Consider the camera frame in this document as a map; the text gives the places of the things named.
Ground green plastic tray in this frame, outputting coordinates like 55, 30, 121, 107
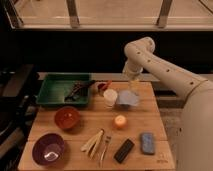
37, 73, 91, 107

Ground orange fruit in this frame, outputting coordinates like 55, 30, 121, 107
114, 115, 127, 129

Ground metal fork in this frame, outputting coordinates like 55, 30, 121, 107
99, 136, 111, 167

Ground purple bowl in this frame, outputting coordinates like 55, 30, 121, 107
32, 133, 65, 166

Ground wooden tongs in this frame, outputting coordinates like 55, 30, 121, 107
80, 129, 104, 158

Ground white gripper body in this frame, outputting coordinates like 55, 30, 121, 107
123, 69, 142, 91

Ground light blue towel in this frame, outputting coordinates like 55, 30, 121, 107
116, 90, 139, 106

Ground wooden cutting board table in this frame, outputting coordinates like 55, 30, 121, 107
18, 82, 175, 171

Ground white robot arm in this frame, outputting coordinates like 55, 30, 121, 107
123, 37, 213, 171

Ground red small object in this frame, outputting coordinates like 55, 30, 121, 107
98, 80, 112, 95

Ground red bowl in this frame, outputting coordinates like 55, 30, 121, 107
54, 106, 80, 130

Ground black rectangular block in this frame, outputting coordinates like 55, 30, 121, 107
114, 139, 134, 163

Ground dark utensil in tray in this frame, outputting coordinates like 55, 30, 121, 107
64, 80, 95, 101

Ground white cup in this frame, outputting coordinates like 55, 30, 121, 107
103, 89, 118, 107

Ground blue sponge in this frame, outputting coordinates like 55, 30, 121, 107
140, 132, 155, 155

